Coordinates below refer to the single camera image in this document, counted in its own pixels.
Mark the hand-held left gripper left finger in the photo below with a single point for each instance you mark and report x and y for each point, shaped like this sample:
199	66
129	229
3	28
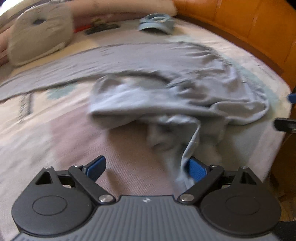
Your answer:
96	168

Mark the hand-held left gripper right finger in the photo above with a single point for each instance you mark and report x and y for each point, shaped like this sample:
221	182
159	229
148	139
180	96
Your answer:
197	170

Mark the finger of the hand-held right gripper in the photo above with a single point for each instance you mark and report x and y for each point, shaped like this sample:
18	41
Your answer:
292	98
286	125

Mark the grey pants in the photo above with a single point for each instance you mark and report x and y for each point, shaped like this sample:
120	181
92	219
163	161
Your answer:
185	92

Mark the wooden bed headboard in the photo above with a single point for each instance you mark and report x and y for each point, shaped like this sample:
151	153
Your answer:
242	23

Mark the orange red item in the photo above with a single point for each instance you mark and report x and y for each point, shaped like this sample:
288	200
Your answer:
81	29

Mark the black hair clip with flower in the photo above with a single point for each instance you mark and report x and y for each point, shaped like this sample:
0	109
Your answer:
101	27

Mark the grey cat face cushion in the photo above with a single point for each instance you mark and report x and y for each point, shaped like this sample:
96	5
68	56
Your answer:
41	34

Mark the blue cap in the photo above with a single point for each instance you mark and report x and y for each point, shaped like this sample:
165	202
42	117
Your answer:
157	23

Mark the pink floral folded quilt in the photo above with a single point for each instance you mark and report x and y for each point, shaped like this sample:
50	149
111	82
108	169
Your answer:
115	9

